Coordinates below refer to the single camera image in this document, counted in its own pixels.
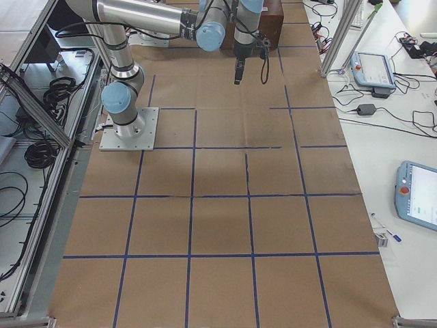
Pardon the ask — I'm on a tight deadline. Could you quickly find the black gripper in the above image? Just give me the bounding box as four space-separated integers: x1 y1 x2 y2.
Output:
233 42 255 85

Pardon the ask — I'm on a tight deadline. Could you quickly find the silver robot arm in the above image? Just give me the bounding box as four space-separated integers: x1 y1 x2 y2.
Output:
67 1 269 140

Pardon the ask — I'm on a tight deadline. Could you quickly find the dark wooden drawer cabinet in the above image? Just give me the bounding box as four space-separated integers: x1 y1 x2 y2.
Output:
221 0 284 51

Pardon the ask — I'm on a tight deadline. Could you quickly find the far teach pendant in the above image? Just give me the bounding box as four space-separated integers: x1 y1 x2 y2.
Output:
350 51 396 90

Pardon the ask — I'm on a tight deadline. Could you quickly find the teach pendant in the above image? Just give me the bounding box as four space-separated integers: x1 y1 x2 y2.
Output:
395 161 437 230
350 51 396 90

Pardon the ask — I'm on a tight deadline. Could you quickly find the black power adapter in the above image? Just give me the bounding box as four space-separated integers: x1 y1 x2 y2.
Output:
356 104 377 116

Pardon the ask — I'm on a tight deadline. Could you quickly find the white blue pen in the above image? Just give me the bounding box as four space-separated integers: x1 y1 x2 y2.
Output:
370 213 386 229

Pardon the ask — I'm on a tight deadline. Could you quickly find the near teach pendant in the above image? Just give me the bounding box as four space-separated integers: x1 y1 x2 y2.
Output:
395 161 437 230

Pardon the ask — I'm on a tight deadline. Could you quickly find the small grey binder clip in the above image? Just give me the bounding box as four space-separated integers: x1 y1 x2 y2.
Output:
374 233 389 247

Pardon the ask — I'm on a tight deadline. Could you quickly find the aluminium frame post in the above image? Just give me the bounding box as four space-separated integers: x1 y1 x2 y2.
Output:
319 0 362 78

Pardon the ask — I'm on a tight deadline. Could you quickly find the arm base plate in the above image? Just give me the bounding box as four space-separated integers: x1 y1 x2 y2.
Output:
99 107 159 151

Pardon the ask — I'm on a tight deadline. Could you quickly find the coiled black cable bundle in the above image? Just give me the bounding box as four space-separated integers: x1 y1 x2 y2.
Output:
24 141 57 170

